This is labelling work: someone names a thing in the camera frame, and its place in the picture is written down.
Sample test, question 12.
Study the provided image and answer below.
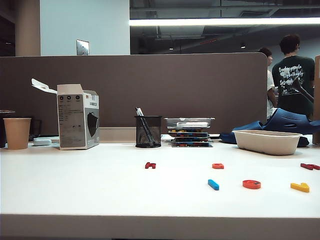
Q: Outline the blue letter l magnet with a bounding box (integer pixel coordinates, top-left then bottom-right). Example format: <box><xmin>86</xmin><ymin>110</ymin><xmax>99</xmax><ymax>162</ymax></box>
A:
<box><xmin>207</xmin><ymin>178</ymin><xmax>220</xmax><ymax>191</ymax></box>

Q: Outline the blue foam slipper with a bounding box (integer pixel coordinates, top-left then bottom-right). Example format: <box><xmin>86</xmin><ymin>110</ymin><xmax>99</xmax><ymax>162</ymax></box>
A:
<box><xmin>262</xmin><ymin>107</ymin><xmax>320</xmax><ymax>135</ymax></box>
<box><xmin>219</xmin><ymin>120</ymin><xmax>266</xmax><ymax>145</ymax></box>

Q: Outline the person in green shirt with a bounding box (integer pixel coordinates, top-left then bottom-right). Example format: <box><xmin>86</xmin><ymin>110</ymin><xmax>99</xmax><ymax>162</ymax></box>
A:
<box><xmin>271</xmin><ymin>34</ymin><xmax>316</xmax><ymax>121</ymax></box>

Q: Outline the black white pen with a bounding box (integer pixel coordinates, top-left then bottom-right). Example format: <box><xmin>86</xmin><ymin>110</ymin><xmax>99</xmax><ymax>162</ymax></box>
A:
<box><xmin>135</xmin><ymin>107</ymin><xmax>156</xmax><ymax>147</ymax></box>

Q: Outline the yellow letter v magnet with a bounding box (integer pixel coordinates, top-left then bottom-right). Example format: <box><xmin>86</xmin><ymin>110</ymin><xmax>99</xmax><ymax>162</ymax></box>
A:
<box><xmin>290</xmin><ymin>182</ymin><xmax>310</xmax><ymax>193</ymax></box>

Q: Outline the black mesh pen holder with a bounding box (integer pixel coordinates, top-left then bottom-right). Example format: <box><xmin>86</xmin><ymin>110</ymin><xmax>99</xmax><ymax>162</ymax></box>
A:
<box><xmin>134</xmin><ymin>115</ymin><xmax>163</xmax><ymax>149</ymax></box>

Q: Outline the white grey mask box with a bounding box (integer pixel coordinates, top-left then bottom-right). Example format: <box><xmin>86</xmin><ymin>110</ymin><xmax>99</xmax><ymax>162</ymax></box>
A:
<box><xmin>31</xmin><ymin>78</ymin><xmax>100</xmax><ymax>151</ymax></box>

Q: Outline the beige oval tray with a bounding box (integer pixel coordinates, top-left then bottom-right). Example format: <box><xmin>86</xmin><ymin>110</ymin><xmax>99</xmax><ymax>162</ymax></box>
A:
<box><xmin>232</xmin><ymin>129</ymin><xmax>303</xmax><ymax>156</ymax></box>

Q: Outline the brown desk partition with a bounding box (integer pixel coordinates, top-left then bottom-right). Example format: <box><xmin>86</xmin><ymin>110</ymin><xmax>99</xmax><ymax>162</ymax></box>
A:
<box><xmin>0</xmin><ymin>52</ymin><xmax>269</xmax><ymax>145</ymax></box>

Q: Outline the small white case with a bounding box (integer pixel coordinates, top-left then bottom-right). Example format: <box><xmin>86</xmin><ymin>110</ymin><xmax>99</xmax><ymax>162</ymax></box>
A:
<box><xmin>32</xmin><ymin>138</ymin><xmax>53</xmax><ymax>147</ymax></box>

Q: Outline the black mug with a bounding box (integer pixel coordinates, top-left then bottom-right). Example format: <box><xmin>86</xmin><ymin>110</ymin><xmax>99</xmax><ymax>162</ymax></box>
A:
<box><xmin>28</xmin><ymin>119</ymin><xmax>42</xmax><ymax>141</ymax></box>

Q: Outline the brown paper cup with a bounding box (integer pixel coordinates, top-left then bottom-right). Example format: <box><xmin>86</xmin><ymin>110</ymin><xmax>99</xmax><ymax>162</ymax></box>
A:
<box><xmin>2</xmin><ymin>117</ymin><xmax>32</xmax><ymax>150</ymax></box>

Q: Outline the long ceiling light strip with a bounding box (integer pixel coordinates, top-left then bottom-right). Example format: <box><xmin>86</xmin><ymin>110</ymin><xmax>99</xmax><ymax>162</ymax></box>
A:
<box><xmin>129</xmin><ymin>17</ymin><xmax>320</xmax><ymax>26</ymax></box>

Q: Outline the orange letter o magnet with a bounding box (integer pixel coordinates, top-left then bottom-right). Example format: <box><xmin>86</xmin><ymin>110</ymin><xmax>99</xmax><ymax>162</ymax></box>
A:
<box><xmin>242</xmin><ymin>179</ymin><xmax>262</xmax><ymax>190</ymax></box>

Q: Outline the clear plastic tray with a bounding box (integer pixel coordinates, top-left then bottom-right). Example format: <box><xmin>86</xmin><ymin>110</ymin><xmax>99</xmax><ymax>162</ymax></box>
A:
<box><xmin>163</xmin><ymin>116</ymin><xmax>216</xmax><ymax>130</ymax></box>

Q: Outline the metal wall switch plate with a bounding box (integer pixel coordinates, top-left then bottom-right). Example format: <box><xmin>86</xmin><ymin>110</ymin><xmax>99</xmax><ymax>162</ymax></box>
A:
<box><xmin>76</xmin><ymin>39</ymin><xmax>90</xmax><ymax>56</ymax></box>

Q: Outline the person in white shirt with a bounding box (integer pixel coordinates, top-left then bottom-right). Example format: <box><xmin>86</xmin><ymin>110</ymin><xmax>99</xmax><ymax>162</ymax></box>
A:
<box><xmin>258</xmin><ymin>46</ymin><xmax>279</xmax><ymax>120</ymax></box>

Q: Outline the dark red letter magnet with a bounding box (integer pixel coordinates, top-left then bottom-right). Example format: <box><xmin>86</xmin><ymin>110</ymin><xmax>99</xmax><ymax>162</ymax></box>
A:
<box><xmin>300</xmin><ymin>162</ymin><xmax>320</xmax><ymax>171</ymax></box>

